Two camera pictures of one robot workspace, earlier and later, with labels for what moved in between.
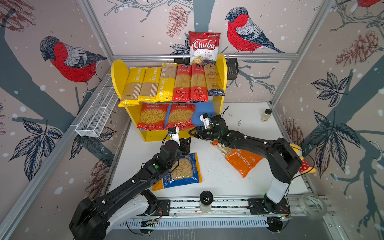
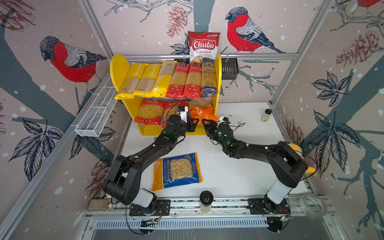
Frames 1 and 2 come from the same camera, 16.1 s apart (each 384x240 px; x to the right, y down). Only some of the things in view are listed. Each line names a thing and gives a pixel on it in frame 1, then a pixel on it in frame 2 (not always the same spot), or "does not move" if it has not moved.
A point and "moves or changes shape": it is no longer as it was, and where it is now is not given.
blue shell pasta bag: [187, 171] does not move
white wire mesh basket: [95, 120] does not move
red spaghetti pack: [199, 93] moves or changes shape
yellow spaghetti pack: [132, 90] moves or changes shape
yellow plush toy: [304, 167] does not move
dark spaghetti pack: [215, 87] moves or changes shape
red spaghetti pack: [182, 90] moves or changes shape
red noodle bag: [181, 116] moves or changes shape
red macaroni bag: [152, 116] moves or changes shape
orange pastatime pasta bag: [243, 161] -> [201, 112]
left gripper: [184, 145] -> [192, 125]
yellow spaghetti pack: [167, 82] moves or changes shape
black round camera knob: [206, 197] does not move
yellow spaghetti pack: [150, 85] moves or changes shape
